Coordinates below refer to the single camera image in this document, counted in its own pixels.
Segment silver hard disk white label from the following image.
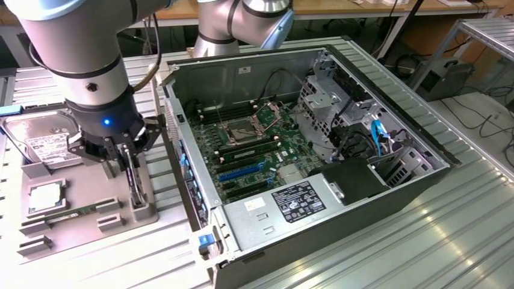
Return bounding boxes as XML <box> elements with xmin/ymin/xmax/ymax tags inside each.
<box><xmin>0</xmin><ymin>109</ymin><xmax>89</xmax><ymax>170</ymax></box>

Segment green motherboard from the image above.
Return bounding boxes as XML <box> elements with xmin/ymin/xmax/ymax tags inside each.
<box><xmin>185</xmin><ymin>98</ymin><xmax>325</xmax><ymax>203</ymax></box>

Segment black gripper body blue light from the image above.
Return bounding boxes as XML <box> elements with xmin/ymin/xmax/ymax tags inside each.
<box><xmin>66</xmin><ymin>87</ymin><xmax>149</xmax><ymax>149</ymax></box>

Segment dark grey equipment box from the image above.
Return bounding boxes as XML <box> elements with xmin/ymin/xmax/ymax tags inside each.
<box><xmin>413</xmin><ymin>58</ymin><xmax>476</xmax><ymax>102</ymax></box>

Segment black bundle of power wires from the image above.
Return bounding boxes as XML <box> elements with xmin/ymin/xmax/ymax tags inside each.
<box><xmin>332</xmin><ymin>125</ymin><xmax>381</xmax><ymax>163</ymax></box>

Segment blue data wire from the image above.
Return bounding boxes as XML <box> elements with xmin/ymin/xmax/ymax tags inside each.
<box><xmin>372</xmin><ymin>119</ymin><xmax>393</xmax><ymax>158</ymax></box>

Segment black open PC case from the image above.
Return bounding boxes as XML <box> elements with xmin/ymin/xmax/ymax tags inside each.
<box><xmin>158</xmin><ymin>43</ymin><xmax>464</xmax><ymax>289</ymax></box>

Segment black cable along robot arm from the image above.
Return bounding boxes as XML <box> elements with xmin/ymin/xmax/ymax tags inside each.
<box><xmin>133</xmin><ymin>11</ymin><xmax>163</xmax><ymax>92</ymax></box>

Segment black cables on floor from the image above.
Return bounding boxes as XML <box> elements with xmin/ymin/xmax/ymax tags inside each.
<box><xmin>453</xmin><ymin>85</ymin><xmax>514</xmax><ymax>142</ymax></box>

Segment black plastic fan shroud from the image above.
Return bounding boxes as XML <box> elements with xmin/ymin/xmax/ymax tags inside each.
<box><xmin>319</xmin><ymin>158</ymin><xmax>392</xmax><ymax>207</ymax></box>

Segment aluminium frame table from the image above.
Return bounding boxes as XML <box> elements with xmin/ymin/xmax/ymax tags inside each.
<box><xmin>441</xmin><ymin>18</ymin><xmax>514</xmax><ymax>79</ymax></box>

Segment CPU socket with open cover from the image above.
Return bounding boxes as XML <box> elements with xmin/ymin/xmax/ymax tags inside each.
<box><xmin>219</xmin><ymin>101</ymin><xmax>283</xmax><ymax>152</ymax></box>

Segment grey plastic parts rack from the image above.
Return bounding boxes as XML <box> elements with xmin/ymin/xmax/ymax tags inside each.
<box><xmin>0</xmin><ymin>102</ymin><xmax>163</xmax><ymax>257</ymax></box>

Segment metal disk bay cage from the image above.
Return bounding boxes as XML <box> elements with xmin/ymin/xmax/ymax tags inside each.
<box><xmin>299</xmin><ymin>74</ymin><xmax>388</xmax><ymax>165</ymax></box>

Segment CPU with silver lid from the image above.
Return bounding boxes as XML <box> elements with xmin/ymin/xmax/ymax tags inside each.
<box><xmin>27</xmin><ymin>179</ymin><xmax>68</xmax><ymax>215</ymax></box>

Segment blue expansion slot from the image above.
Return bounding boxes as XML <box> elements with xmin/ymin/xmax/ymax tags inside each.
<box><xmin>215</xmin><ymin>162</ymin><xmax>267</xmax><ymax>183</ymax></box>

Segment black wire loop in case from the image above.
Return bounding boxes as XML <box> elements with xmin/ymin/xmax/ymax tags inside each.
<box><xmin>257</xmin><ymin>69</ymin><xmax>306</xmax><ymax>102</ymax></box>

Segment green RAM stick white label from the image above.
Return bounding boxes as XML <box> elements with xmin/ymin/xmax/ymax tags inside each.
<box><xmin>222</xmin><ymin>143</ymin><xmax>279</xmax><ymax>161</ymax></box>

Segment small silver chipset heatsink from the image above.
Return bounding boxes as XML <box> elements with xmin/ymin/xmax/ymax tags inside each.
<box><xmin>277</xmin><ymin>165</ymin><xmax>303</xmax><ymax>185</ymax></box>

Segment grey power supply with labels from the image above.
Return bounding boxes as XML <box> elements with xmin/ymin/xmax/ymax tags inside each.
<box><xmin>222</xmin><ymin>173</ymin><xmax>348</xmax><ymax>251</ymax></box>

